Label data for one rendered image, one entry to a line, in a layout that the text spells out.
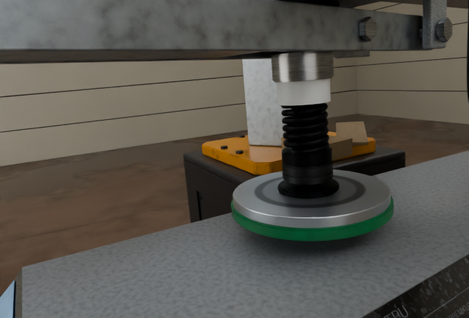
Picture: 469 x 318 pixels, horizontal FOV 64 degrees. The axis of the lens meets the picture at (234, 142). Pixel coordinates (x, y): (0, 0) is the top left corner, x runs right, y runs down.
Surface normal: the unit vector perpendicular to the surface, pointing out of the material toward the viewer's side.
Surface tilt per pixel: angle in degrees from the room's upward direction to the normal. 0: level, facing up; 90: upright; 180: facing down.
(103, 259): 0
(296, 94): 90
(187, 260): 0
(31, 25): 90
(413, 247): 0
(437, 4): 90
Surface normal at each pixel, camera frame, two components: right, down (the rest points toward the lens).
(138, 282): -0.08, -0.98
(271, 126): -0.55, 0.19
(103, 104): 0.39, 0.13
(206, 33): 0.61, 0.09
